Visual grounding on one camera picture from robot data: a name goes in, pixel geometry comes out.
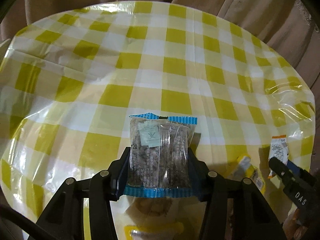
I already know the blue-edged clear snack packet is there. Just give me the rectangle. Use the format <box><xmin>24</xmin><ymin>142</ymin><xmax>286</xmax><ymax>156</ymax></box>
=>
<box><xmin>124</xmin><ymin>113</ymin><xmax>197</xmax><ymax>198</ymax></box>

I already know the orange white snack packet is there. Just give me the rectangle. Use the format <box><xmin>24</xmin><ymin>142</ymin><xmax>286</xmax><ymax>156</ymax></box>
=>
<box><xmin>268</xmin><ymin>135</ymin><xmax>289</xmax><ymax>165</ymax></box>

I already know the yellow barcode snack packet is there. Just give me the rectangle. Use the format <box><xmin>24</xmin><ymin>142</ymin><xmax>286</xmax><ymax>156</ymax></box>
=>
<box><xmin>227</xmin><ymin>154</ymin><xmax>266</xmax><ymax>194</ymax></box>

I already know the yellow checkered tablecloth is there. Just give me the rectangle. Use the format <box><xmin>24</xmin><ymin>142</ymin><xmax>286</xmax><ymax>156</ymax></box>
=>
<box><xmin>1</xmin><ymin>1</ymin><xmax>316</xmax><ymax>239</ymax></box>

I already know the white round-cookie packet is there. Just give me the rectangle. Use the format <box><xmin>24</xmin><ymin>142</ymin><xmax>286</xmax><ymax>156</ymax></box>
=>
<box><xmin>111</xmin><ymin>196</ymin><xmax>207</xmax><ymax>239</ymax></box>

